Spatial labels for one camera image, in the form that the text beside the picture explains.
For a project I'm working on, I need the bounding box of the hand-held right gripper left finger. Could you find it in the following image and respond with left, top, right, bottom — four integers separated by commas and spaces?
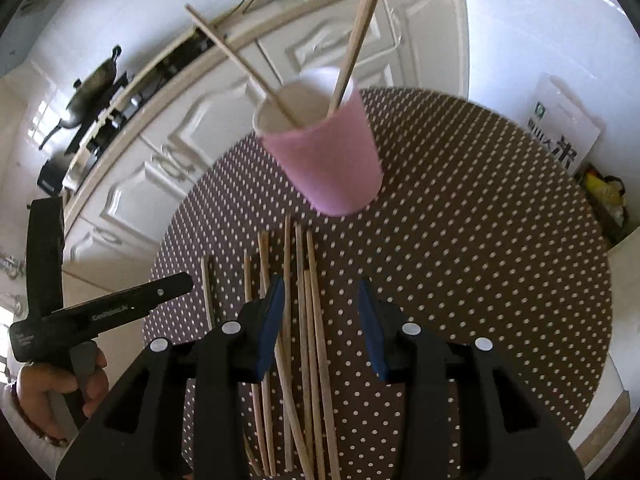
55, 274, 288, 480

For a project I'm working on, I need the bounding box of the brown dotted tablecloth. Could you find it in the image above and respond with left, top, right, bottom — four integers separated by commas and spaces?
141, 87, 615, 480

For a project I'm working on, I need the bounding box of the steel wok with lid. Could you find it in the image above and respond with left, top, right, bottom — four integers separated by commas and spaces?
39, 45, 132, 150

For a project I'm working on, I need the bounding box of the cream lower kitchen cabinet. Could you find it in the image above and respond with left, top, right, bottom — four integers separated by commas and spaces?
60, 0, 471, 283

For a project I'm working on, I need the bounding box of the bunch of wooden chopsticks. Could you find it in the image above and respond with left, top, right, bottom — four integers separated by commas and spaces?
200, 214, 343, 480

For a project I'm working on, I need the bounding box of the black glass gas stove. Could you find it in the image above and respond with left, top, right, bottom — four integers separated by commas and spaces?
82, 27, 216, 158

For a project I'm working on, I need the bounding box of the white door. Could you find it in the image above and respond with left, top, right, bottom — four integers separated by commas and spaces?
569, 347, 632, 456

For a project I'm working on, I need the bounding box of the white rice bag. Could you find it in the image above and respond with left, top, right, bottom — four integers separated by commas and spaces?
525, 72, 607, 177

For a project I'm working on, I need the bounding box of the person's left forearm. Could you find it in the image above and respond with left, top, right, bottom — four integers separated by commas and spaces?
0, 377, 66, 466

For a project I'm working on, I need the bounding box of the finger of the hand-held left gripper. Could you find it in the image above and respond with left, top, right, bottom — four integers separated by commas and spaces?
134, 273, 195, 318

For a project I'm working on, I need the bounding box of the light wooden chopstick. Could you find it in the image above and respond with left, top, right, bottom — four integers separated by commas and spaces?
184, 3, 302, 127
326, 0, 393, 117

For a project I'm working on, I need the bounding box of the yellow plastic bag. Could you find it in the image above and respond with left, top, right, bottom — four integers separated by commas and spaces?
575, 162, 628, 248

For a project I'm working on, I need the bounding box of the pink paper cup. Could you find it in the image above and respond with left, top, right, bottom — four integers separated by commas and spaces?
252, 66, 386, 217

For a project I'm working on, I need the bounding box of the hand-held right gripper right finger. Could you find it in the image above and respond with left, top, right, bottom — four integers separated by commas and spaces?
356, 277, 586, 480

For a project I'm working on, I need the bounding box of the person's left hand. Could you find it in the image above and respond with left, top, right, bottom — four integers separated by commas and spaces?
15, 347, 110, 443

